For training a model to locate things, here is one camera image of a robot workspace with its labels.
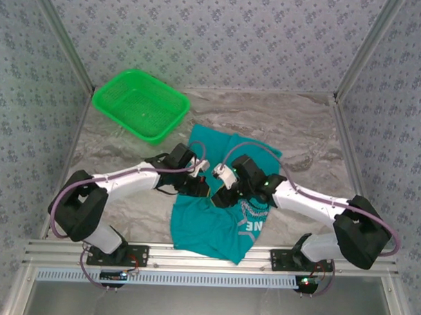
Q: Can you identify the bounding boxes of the teal t-shirt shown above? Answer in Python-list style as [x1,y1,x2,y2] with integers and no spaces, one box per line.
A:
[167,123,284,267]

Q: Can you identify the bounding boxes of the green plastic basket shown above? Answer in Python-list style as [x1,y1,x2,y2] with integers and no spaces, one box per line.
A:
[90,67,193,146]

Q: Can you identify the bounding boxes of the grey metal panel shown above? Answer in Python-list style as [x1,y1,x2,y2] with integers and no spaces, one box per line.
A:
[21,278,399,315]

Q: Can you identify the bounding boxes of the long purple left arm cable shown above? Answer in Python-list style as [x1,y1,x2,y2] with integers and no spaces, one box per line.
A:
[49,135,208,245]

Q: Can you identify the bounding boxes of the long purple arm cable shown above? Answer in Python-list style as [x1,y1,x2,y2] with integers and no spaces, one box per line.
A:
[218,141,404,258]
[49,135,208,245]

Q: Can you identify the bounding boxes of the long purple right arm cable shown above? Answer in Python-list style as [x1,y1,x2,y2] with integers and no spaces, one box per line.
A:
[218,141,404,258]

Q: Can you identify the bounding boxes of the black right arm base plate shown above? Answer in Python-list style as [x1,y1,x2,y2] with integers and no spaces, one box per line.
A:
[269,248,334,274]

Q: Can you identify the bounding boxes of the aluminium side rail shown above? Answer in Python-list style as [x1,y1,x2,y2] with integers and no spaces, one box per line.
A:
[41,86,96,242]
[326,94,389,251]

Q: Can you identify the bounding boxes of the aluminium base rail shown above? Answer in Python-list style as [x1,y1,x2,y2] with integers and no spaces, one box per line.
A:
[21,238,400,278]

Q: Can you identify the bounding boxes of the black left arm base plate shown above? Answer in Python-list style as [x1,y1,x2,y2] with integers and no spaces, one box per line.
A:
[86,242,150,268]

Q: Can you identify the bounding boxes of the white slotted cable duct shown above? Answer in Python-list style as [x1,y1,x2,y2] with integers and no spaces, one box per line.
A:
[35,265,301,291]

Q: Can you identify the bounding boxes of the short purple cable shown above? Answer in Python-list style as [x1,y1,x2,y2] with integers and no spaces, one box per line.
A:
[311,257,336,298]
[78,244,109,290]

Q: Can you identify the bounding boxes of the aluminium frame post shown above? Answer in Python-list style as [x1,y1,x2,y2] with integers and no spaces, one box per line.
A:
[26,0,99,94]
[333,0,407,105]

